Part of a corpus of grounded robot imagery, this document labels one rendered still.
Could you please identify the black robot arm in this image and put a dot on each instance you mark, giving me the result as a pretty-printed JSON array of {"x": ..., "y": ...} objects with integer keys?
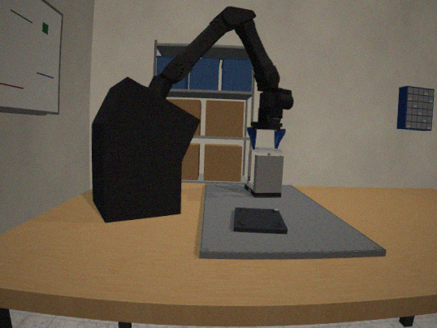
[{"x": 266, "y": 74}]

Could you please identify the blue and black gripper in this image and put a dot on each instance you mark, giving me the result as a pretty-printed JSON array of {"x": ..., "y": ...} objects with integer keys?
[{"x": 252, "y": 131}]

